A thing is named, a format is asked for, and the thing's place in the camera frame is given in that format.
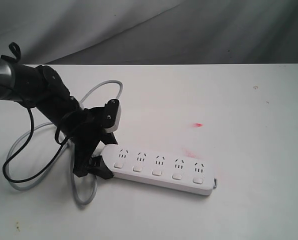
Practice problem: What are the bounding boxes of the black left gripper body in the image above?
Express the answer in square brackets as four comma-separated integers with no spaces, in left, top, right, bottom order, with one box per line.
[56,107,105,177]

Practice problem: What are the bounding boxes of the black left camera cable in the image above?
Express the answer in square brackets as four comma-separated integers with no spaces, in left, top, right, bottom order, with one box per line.
[0,42,90,184]

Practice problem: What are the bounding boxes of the white five-outlet power strip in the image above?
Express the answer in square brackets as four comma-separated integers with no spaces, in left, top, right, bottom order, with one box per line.
[100,144,218,196]

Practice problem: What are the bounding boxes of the white backdrop cloth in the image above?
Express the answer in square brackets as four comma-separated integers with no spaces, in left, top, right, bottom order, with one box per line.
[0,0,298,65]

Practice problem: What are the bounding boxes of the grey power cord with plug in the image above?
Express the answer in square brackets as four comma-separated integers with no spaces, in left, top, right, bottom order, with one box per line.
[5,79,124,206]

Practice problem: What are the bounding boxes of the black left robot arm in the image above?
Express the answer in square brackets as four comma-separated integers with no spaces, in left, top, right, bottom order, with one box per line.
[0,58,121,180]

